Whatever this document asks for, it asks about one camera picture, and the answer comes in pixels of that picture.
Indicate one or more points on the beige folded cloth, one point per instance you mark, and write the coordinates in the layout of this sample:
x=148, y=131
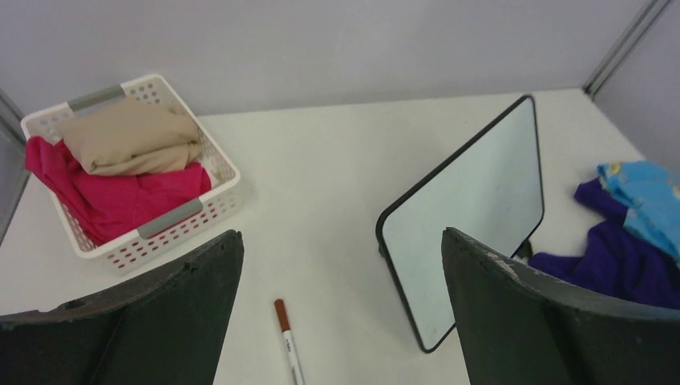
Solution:
x=130, y=138

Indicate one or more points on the magenta cloth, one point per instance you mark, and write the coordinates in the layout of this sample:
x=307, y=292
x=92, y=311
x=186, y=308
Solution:
x=107, y=207

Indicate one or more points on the black framed whiteboard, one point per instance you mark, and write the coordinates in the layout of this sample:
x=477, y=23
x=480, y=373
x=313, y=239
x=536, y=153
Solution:
x=490, y=189

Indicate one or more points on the purple cloth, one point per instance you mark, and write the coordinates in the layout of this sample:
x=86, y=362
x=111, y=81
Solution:
x=615, y=262

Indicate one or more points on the white whiteboard marker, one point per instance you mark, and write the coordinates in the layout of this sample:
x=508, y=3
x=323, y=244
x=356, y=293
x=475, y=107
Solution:
x=293, y=359

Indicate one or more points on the brown marker cap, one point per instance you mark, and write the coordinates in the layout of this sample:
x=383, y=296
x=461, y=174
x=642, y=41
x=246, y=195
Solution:
x=282, y=315

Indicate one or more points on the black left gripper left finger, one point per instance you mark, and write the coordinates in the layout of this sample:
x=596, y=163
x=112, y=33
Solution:
x=166, y=326

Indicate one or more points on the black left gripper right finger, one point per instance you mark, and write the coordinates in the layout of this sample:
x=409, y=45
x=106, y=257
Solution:
x=517, y=325

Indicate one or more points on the white plastic basket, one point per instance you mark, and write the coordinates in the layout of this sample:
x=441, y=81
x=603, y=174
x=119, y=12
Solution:
x=140, y=245

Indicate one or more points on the blue patterned cloth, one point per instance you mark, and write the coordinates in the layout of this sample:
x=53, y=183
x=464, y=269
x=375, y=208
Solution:
x=650, y=194

